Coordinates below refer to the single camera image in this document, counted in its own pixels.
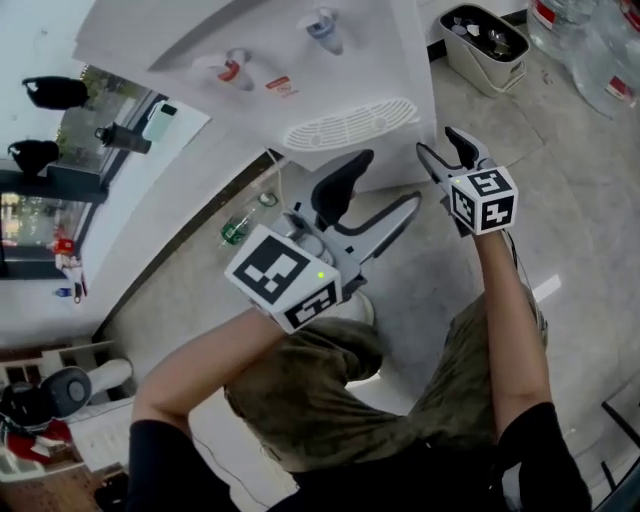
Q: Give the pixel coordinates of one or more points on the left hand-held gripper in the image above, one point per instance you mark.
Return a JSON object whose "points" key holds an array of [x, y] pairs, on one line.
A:
{"points": [[280, 275]]}

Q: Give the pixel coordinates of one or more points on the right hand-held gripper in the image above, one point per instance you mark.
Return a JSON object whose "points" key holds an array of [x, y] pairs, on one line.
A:
{"points": [[487, 200]]}

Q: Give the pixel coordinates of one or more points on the white water dispenser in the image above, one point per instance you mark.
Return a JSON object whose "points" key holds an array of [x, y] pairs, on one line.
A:
{"points": [[350, 50]]}

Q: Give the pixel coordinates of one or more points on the person's left forearm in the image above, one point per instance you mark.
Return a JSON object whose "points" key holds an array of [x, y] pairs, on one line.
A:
{"points": [[200, 370]]}

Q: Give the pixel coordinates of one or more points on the person's right forearm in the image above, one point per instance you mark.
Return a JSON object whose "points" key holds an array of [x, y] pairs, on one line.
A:
{"points": [[515, 325]]}

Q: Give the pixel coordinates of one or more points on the clear water jug red cap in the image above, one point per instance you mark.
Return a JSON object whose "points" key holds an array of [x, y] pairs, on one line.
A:
{"points": [[610, 65], [555, 25]]}

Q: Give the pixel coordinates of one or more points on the person's left white shoe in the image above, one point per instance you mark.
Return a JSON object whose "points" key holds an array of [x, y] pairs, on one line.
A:
{"points": [[362, 310]]}

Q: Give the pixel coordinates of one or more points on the beige trash bin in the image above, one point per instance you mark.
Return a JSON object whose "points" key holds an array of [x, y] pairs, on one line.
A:
{"points": [[487, 50]]}

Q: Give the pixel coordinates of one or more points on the clear bottle green label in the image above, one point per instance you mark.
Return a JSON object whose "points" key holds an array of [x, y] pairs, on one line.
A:
{"points": [[240, 227]]}

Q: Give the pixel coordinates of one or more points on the white windowsill ledge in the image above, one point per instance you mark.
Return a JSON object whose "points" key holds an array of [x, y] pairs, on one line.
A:
{"points": [[165, 210]]}

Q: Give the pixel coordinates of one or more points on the mint green phone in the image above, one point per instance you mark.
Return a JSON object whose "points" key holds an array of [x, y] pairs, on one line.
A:
{"points": [[160, 120]]}

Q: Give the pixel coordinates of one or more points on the black insulated tumbler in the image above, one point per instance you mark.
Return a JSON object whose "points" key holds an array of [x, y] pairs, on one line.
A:
{"points": [[122, 137]]}

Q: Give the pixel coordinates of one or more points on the person's black shirt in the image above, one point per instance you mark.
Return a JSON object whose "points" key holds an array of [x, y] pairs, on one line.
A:
{"points": [[400, 480]]}

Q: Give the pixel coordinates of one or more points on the small black gadget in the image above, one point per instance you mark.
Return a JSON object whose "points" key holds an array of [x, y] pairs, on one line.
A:
{"points": [[79, 292]]}

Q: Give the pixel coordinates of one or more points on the red and white packet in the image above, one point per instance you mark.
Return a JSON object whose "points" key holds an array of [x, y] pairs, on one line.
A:
{"points": [[65, 247]]}

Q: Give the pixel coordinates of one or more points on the white rounded stand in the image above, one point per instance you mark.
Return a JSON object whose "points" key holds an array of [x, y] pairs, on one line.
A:
{"points": [[110, 375]]}

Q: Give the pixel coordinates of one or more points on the small blue bottle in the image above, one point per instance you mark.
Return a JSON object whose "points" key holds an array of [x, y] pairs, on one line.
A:
{"points": [[62, 291]]}

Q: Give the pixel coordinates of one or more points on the group of black hanging pouches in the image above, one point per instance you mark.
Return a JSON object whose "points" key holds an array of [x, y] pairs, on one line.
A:
{"points": [[50, 92]]}

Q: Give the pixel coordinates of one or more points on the white cubby shelf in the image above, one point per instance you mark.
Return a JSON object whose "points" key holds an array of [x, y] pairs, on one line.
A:
{"points": [[50, 360]]}

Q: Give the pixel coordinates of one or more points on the red and white striped cloth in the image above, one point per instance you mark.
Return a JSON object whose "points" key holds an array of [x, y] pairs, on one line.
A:
{"points": [[35, 440]]}

